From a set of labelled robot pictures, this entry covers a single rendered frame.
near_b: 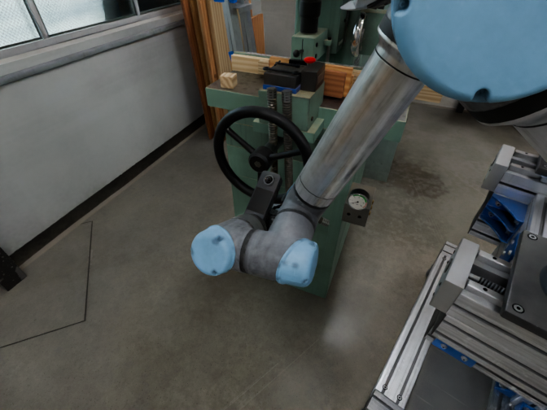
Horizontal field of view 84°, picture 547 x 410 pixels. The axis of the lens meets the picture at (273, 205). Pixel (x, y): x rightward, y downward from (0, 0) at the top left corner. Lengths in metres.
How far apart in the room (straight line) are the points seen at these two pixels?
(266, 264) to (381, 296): 1.13
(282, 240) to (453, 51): 0.33
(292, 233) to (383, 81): 0.25
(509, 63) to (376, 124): 0.22
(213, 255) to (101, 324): 1.15
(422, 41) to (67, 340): 1.57
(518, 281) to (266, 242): 0.43
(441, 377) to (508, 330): 0.54
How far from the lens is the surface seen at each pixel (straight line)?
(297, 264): 0.45
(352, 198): 0.93
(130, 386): 1.41
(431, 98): 1.00
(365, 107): 0.41
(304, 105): 0.79
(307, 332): 1.39
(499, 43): 0.23
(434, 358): 1.24
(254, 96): 0.95
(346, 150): 0.44
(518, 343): 0.73
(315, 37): 0.98
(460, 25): 0.23
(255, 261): 0.47
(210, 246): 0.47
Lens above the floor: 1.25
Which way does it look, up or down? 42 degrees down
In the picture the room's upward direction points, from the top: straight up
